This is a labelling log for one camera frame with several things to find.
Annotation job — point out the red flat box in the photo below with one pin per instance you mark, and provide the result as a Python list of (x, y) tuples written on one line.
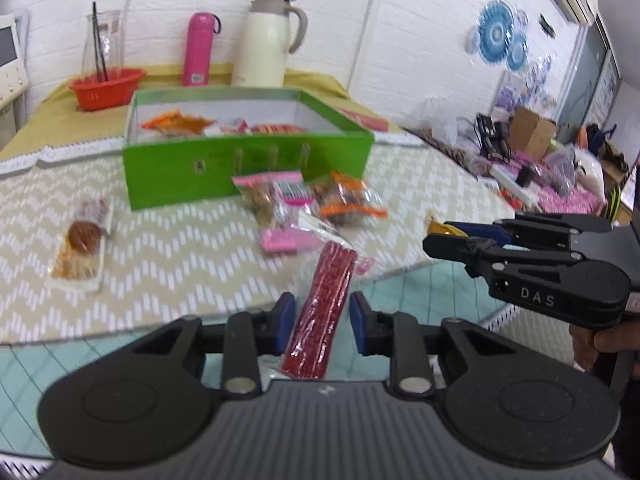
[(370, 121)]

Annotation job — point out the green cardboard box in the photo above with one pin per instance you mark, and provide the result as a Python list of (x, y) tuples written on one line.
[(175, 170)]

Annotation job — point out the pink bottle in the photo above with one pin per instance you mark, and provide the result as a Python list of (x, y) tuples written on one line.
[(197, 55)]

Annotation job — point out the white wall conduit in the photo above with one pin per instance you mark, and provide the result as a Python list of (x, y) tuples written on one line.
[(370, 20), (128, 0)]

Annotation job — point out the red plastic basket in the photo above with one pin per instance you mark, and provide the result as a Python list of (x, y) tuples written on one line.
[(105, 92)]

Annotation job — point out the beige chevron tablecloth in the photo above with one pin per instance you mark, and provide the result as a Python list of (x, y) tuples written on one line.
[(175, 260)]

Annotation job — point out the brown pastry clear packet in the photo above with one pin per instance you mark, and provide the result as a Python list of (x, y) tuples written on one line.
[(82, 237)]

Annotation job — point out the brown pastry yellow packet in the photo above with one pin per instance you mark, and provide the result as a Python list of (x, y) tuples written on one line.
[(442, 229)]

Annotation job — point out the clear plastic bag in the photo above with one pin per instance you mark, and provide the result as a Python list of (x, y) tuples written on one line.
[(440, 115)]

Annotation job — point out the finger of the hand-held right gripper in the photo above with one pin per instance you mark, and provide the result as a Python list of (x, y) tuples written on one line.
[(447, 247), (480, 230)]

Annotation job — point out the black straw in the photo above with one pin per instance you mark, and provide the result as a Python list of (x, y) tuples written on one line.
[(98, 40)]

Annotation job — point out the cream thermos jug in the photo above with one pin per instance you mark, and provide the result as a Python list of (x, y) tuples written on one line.
[(260, 45)]

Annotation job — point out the red nut pouch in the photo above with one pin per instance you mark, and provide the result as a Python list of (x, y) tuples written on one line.
[(277, 129)]

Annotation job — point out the yellow cloth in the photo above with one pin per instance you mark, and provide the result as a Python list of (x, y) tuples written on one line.
[(50, 105)]

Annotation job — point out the large blue round decoration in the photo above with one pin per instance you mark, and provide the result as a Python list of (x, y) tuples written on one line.
[(492, 30)]

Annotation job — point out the pile of pink items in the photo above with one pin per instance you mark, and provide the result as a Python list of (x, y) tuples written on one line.
[(565, 200)]

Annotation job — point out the red stick snack packet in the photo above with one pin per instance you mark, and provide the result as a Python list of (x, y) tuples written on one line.
[(320, 310)]

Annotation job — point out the pink snack packet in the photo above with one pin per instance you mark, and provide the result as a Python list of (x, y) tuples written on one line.
[(282, 237)]

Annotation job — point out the brown cardboard box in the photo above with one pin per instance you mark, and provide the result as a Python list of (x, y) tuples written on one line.
[(532, 132)]

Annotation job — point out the teal diamond mat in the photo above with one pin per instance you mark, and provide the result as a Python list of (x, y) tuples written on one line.
[(30, 385)]

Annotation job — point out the small blue round decoration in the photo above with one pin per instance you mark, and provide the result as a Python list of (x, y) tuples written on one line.
[(517, 52)]

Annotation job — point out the leopard print cloth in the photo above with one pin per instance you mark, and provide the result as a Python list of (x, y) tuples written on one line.
[(450, 152)]

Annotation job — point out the cookie packet with chips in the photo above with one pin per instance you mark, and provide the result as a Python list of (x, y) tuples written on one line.
[(235, 126)]

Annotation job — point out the person's right hand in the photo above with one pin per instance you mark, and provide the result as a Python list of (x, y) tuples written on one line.
[(585, 350)]

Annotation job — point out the orange-edged brown snack packet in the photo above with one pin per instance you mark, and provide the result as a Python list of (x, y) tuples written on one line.
[(345, 200)]

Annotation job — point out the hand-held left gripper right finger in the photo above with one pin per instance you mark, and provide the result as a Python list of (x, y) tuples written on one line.
[(359, 322)]

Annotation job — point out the white water dispenser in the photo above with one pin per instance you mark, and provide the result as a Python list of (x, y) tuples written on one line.
[(10, 60)]

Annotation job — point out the orange snack packet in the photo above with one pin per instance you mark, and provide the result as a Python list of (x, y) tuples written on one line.
[(175, 122)]

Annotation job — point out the glass carafe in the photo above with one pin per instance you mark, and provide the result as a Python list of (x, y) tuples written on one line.
[(114, 42)]

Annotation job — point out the grey zigzag-edged cloth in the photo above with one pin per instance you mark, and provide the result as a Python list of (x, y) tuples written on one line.
[(530, 340)]

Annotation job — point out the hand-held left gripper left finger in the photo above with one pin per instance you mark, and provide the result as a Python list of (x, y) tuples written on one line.
[(285, 320)]

